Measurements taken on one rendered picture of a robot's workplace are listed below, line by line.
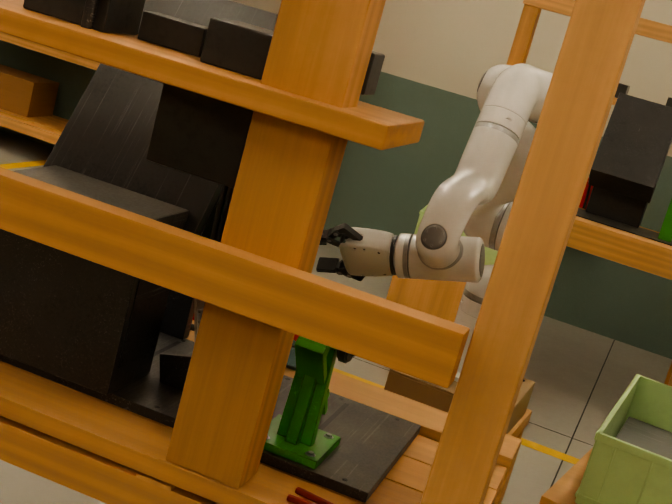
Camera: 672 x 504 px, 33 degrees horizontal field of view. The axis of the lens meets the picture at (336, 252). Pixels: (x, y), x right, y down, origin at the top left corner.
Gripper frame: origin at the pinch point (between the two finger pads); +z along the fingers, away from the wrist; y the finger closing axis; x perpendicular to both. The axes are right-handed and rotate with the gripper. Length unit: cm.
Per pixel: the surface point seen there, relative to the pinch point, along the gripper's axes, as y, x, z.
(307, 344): 6.8, 25.1, -5.3
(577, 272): -458, -328, -5
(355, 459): -19.0, 33.4, -10.8
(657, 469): -60, 9, -64
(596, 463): -61, 8, -52
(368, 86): 40.1, -4.3, -16.3
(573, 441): -322, -133, -25
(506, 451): -47, 15, -34
